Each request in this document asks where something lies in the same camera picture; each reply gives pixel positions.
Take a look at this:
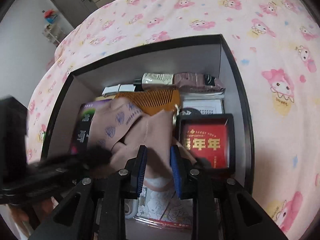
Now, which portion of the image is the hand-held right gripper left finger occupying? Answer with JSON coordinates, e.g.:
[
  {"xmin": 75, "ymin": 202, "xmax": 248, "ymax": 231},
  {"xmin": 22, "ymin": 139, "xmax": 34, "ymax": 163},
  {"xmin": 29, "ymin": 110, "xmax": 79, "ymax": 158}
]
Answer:
[{"xmin": 29, "ymin": 145, "xmax": 148, "ymax": 240}]

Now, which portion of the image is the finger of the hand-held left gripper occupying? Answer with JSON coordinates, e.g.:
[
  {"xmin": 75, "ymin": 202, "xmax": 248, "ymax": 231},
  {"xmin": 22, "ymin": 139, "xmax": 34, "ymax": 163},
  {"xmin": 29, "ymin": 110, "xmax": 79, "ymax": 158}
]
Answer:
[{"xmin": 0, "ymin": 146, "xmax": 112, "ymax": 205}]

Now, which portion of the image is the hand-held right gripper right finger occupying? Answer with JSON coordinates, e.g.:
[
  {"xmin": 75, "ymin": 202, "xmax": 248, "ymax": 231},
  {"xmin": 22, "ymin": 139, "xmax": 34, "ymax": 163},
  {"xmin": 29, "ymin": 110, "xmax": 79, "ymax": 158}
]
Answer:
[{"xmin": 170, "ymin": 145, "xmax": 288, "ymax": 240}]

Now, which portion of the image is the beige printed cloth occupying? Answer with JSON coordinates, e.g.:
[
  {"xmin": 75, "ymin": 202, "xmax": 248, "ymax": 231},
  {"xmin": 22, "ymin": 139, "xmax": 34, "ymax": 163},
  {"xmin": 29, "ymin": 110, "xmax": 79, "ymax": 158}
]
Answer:
[{"xmin": 86, "ymin": 99, "xmax": 200, "ymax": 189}]

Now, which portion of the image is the black square frame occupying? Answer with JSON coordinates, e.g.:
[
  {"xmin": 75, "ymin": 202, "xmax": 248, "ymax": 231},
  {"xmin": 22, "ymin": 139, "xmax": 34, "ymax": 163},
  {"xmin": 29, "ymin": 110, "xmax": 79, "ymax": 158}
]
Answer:
[{"xmin": 176, "ymin": 114, "xmax": 236, "ymax": 173}]

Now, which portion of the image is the wooden comb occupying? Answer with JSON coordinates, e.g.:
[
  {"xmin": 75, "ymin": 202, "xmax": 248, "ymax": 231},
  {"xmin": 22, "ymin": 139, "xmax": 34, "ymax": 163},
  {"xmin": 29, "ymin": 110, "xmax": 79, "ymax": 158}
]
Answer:
[{"xmin": 114, "ymin": 89, "xmax": 181, "ymax": 117}]

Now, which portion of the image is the white strap smartwatch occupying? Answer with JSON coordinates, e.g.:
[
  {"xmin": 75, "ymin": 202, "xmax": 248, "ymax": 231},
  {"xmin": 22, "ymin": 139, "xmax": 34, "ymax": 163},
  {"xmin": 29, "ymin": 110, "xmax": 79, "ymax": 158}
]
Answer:
[{"xmin": 102, "ymin": 84, "xmax": 141, "ymax": 97}]

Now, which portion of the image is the cream tube with black cap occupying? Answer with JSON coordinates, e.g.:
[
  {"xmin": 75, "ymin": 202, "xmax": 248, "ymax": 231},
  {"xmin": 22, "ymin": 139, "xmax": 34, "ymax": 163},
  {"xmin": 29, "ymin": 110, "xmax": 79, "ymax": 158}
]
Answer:
[{"xmin": 134, "ymin": 73, "xmax": 175, "ymax": 91}]

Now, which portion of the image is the mauve plastic packet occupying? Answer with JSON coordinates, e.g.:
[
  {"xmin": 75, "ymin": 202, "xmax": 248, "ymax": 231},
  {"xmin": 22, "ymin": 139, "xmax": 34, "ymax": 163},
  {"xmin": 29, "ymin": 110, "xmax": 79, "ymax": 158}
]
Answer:
[{"xmin": 174, "ymin": 72, "xmax": 225, "ymax": 93}]

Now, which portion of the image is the black cardboard box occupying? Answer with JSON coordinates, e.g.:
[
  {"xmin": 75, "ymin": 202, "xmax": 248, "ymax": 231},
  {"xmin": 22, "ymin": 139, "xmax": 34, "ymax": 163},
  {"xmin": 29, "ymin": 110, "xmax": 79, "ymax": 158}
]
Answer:
[{"xmin": 41, "ymin": 34, "xmax": 255, "ymax": 240}]

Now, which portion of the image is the person's left hand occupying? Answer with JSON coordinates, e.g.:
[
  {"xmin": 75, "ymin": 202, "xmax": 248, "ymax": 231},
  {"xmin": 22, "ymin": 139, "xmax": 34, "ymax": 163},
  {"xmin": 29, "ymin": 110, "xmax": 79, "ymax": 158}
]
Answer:
[{"xmin": 9, "ymin": 197, "xmax": 57, "ymax": 228}]

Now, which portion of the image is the black rainbow print packet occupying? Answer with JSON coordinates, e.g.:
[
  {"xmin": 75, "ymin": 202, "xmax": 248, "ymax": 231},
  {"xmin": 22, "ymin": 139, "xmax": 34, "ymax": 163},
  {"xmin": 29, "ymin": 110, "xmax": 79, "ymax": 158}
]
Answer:
[{"xmin": 71, "ymin": 99, "xmax": 113, "ymax": 155}]

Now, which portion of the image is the red envelope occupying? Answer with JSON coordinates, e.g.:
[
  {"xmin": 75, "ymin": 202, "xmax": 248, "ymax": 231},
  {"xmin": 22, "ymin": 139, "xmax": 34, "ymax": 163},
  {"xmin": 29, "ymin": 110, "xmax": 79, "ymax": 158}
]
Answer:
[{"xmin": 180, "ymin": 124, "xmax": 229, "ymax": 169}]

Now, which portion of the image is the white grid print box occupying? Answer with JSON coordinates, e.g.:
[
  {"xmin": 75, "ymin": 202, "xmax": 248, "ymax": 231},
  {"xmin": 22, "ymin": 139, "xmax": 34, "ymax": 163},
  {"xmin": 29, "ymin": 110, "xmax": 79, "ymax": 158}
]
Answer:
[{"xmin": 181, "ymin": 99, "xmax": 224, "ymax": 116}]

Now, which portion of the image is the pink printed blanket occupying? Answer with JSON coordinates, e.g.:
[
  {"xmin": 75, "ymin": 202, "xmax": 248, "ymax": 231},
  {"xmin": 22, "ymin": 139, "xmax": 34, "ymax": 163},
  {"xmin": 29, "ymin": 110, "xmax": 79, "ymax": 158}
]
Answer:
[{"xmin": 26, "ymin": 0, "xmax": 320, "ymax": 240}]

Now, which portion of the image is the red and blue toy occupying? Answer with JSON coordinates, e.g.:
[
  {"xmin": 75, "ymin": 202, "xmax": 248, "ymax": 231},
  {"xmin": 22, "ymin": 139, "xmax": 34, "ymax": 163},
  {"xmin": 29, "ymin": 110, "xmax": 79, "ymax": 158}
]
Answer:
[{"xmin": 44, "ymin": 9, "xmax": 59, "ymax": 24}]

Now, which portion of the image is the grey cabinet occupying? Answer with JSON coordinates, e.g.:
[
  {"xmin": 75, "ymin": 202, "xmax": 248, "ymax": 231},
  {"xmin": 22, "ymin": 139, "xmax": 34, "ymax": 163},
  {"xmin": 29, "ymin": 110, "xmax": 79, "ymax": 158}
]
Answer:
[{"xmin": 45, "ymin": 0, "xmax": 98, "ymax": 28}]

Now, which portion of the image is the white wire rack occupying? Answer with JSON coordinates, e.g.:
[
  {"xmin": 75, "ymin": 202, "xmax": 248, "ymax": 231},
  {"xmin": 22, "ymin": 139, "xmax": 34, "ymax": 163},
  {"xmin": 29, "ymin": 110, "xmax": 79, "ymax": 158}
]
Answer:
[{"xmin": 42, "ymin": 24, "xmax": 67, "ymax": 47}]

